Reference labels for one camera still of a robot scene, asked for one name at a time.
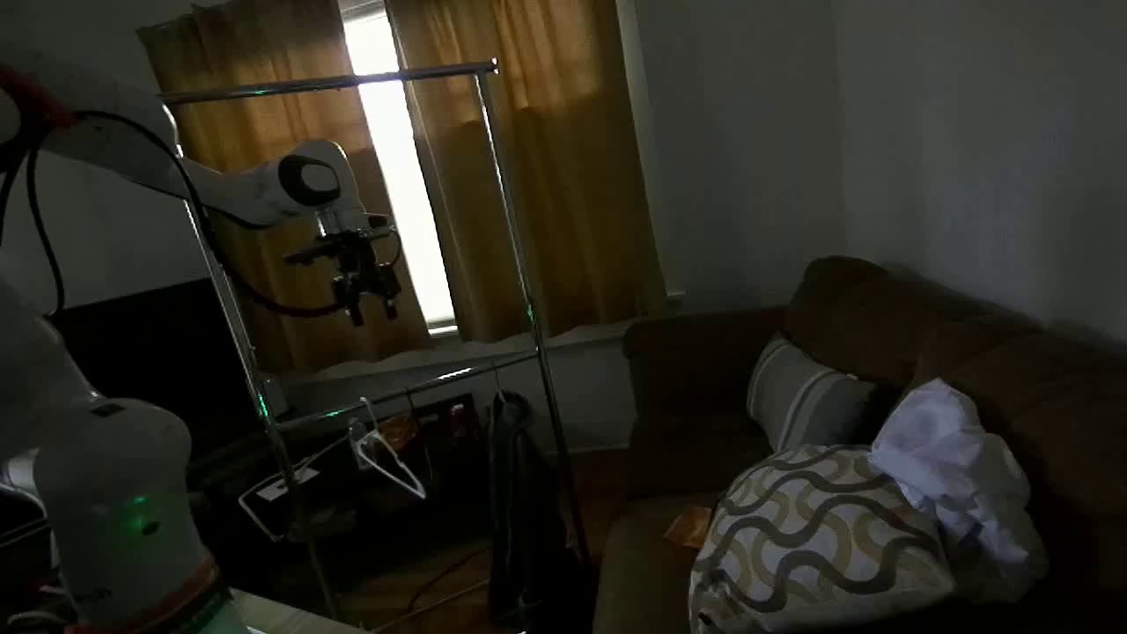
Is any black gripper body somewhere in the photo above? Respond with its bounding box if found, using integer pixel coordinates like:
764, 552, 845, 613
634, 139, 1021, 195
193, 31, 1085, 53
287, 216, 409, 310

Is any bright window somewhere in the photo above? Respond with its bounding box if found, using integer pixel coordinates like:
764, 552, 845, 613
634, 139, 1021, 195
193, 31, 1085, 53
343, 7, 463, 338

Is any mustard curtain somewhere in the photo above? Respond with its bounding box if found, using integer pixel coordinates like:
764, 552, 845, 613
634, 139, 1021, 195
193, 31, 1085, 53
138, 0, 432, 381
385, 0, 668, 345

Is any metal garment rack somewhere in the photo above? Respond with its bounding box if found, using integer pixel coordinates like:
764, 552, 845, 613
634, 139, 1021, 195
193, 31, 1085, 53
157, 55, 594, 624

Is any dark low table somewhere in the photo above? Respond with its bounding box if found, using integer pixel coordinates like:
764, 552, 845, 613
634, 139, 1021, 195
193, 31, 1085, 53
189, 391, 488, 555

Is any dark pad with white label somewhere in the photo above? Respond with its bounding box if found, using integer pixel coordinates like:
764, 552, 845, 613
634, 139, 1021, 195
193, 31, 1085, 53
238, 463, 326, 542

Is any orange packet on sofa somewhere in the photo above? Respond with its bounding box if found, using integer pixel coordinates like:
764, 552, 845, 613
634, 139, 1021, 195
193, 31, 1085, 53
664, 503, 718, 555

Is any grey striped pillow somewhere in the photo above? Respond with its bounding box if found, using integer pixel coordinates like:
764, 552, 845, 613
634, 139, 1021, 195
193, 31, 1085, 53
744, 330, 886, 456

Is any wavy patterned pillow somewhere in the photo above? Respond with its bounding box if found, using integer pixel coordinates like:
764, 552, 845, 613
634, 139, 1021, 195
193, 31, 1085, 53
685, 439, 961, 634

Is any white crumpled cloth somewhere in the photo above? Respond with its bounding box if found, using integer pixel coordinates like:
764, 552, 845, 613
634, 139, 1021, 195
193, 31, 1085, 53
869, 377, 1050, 590

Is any brown sofa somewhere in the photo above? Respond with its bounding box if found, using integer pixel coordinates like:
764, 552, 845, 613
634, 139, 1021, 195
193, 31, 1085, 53
591, 252, 1127, 634

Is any black floor cable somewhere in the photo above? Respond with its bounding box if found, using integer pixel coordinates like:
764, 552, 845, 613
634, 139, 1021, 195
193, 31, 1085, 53
385, 542, 505, 627

